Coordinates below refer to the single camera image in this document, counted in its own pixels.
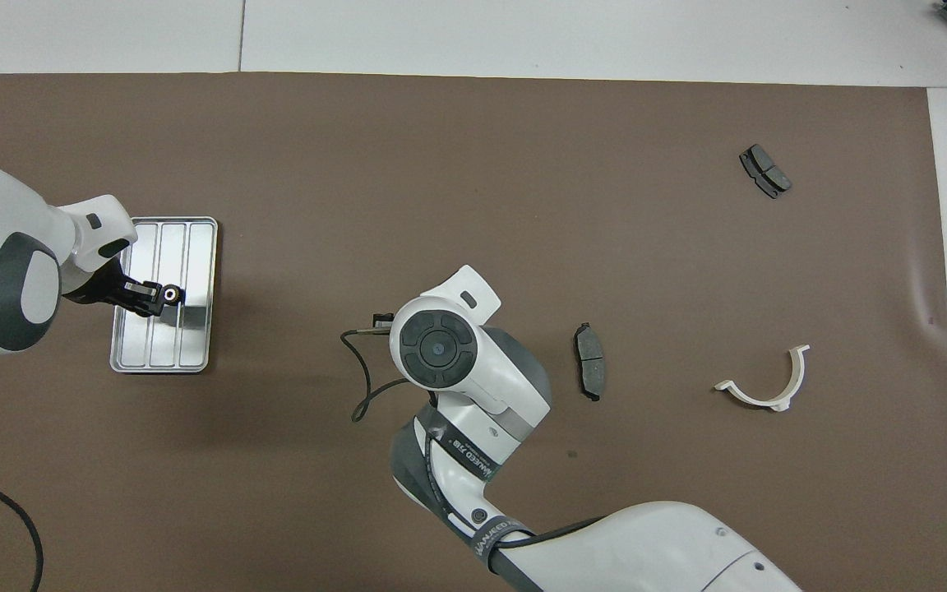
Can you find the black bearing gear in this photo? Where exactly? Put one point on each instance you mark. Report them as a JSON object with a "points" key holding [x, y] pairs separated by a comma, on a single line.
{"points": [[178, 294]]}

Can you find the long dark brake pad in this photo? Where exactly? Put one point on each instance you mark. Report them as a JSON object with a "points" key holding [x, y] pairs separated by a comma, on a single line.
{"points": [[591, 362]]}

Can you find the silver metal tray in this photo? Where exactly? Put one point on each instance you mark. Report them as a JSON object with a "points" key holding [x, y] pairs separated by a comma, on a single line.
{"points": [[194, 345]]}

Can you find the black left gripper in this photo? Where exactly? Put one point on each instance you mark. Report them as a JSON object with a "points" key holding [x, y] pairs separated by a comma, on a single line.
{"points": [[108, 288]]}

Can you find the white curved plastic bracket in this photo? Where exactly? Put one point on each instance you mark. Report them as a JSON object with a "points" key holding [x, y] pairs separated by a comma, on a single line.
{"points": [[757, 396]]}

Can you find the brown table mat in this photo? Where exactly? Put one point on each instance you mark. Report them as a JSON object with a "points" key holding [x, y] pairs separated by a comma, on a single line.
{"points": [[482, 181]]}

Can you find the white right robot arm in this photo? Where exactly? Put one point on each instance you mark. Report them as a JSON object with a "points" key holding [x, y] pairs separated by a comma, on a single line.
{"points": [[473, 370]]}

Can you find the short dark brake pad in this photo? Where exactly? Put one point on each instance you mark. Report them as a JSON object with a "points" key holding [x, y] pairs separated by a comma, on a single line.
{"points": [[765, 171]]}

